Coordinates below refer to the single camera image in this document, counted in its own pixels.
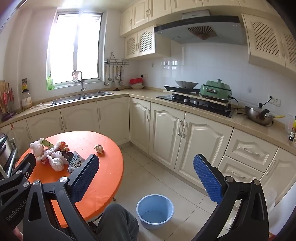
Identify steel faucet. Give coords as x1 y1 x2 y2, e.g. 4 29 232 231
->
72 70 87 96

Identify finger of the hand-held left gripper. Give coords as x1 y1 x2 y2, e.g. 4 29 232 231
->
14 153 37 178

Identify stainless steel appliance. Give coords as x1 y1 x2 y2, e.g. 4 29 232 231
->
0 133 18 179

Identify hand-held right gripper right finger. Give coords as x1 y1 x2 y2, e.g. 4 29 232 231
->
190 154 270 241

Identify steel sink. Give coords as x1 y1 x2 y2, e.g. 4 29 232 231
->
51 91 114 105

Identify steel pot black handle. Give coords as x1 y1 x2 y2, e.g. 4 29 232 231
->
244 103 275 127

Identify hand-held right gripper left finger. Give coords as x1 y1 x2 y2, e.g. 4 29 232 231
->
23 154 100 241

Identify clear bottle white label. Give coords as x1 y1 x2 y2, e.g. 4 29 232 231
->
21 91 33 109

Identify row of hanging steel utensils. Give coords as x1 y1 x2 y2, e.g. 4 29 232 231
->
103 65 126 87

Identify black glass gas stove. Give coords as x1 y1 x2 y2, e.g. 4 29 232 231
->
156 93 236 118

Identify range hood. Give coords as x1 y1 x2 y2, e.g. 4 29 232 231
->
153 10 248 45

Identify folding fan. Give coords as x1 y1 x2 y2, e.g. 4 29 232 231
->
187 26 218 40

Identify wall utensil rack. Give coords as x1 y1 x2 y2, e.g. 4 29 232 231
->
104 52 129 66

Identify blue plastic bin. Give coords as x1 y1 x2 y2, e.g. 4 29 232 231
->
136 194 174 230

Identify cream upper kitchen cabinets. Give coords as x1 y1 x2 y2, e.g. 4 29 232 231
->
119 0 296 75

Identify gold printed snack wrapper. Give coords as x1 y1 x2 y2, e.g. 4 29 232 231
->
54 141 70 152

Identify grey wok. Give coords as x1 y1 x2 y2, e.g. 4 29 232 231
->
174 80 199 88

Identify black power cable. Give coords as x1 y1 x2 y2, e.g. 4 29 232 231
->
231 97 247 115

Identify green electric cooking pot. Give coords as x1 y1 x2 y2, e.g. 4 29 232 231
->
199 79 233 100

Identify window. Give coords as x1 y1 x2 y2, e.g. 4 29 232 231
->
46 7 104 90

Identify red lidded white bowl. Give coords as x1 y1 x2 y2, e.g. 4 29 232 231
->
129 78 146 90

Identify person's grey trouser leg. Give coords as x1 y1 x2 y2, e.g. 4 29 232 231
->
96 203 139 241

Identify orange round table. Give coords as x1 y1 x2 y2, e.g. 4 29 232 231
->
15 132 123 229

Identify dark sauce bottle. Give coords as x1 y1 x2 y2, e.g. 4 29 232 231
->
288 115 296 142

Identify black white printed wrapper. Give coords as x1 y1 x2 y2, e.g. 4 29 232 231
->
68 154 85 173

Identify clear plastic bag red print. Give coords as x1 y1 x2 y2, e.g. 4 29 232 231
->
45 151 70 172

